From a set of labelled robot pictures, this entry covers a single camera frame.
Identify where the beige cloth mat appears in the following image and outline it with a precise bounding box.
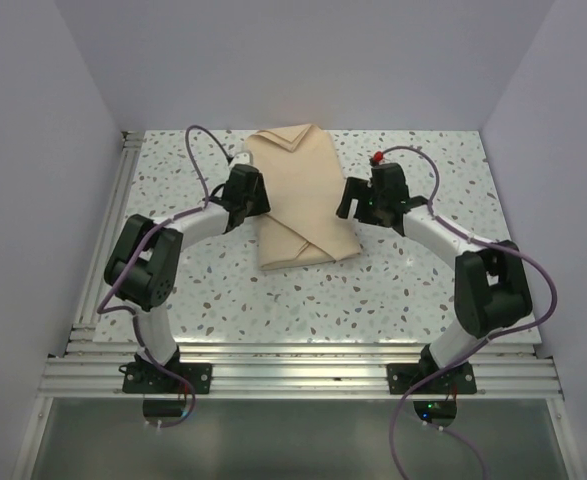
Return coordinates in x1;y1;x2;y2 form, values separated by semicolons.
245;124;361;271

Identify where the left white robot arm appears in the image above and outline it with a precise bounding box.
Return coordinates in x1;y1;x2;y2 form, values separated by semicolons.
98;164;270;393

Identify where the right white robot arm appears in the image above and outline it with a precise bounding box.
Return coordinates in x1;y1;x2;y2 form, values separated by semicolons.
336;163;532;393

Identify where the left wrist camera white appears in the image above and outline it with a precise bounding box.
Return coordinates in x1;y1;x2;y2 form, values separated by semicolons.
229;150;253;167

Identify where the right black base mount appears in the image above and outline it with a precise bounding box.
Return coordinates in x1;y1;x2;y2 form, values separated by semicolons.
386;362;476;397

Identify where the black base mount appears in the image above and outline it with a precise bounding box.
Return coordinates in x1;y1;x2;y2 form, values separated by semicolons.
386;362;476;397
118;361;213;395

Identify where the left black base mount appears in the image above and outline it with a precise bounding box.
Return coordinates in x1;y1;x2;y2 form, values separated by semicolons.
118;361;213;395

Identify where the aluminium rail frame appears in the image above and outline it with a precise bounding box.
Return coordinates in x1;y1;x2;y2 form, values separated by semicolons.
38;130;562;400

